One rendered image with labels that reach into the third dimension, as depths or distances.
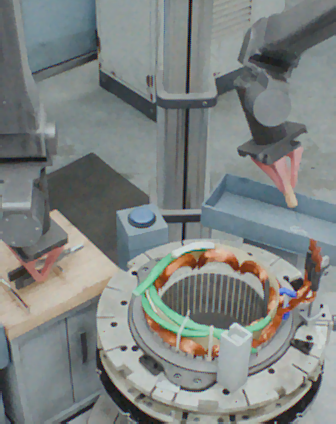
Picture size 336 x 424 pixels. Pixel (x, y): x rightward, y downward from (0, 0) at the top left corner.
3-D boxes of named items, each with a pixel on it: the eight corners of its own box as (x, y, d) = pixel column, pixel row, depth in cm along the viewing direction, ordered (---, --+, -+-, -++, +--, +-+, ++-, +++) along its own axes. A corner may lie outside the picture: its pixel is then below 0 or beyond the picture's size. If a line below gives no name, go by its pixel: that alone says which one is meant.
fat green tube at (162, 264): (137, 304, 104) (136, 294, 102) (118, 289, 106) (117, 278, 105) (215, 255, 112) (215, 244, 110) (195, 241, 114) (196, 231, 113)
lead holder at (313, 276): (314, 293, 99) (318, 274, 97) (290, 277, 101) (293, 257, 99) (333, 279, 101) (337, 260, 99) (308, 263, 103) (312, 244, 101)
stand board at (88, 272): (9, 341, 111) (7, 330, 110) (-51, 268, 123) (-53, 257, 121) (122, 282, 121) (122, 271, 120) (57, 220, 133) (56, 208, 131)
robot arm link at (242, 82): (261, 60, 123) (227, 74, 123) (273, 70, 117) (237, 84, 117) (274, 100, 126) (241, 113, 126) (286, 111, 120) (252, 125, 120)
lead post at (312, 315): (320, 319, 108) (333, 256, 101) (307, 327, 107) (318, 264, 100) (312, 311, 110) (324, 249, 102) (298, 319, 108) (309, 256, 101)
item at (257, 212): (335, 325, 150) (360, 209, 133) (318, 364, 143) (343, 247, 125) (216, 286, 158) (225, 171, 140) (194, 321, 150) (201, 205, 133)
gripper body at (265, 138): (310, 134, 125) (297, 93, 122) (262, 165, 122) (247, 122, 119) (285, 129, 131) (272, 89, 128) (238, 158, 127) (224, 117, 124)
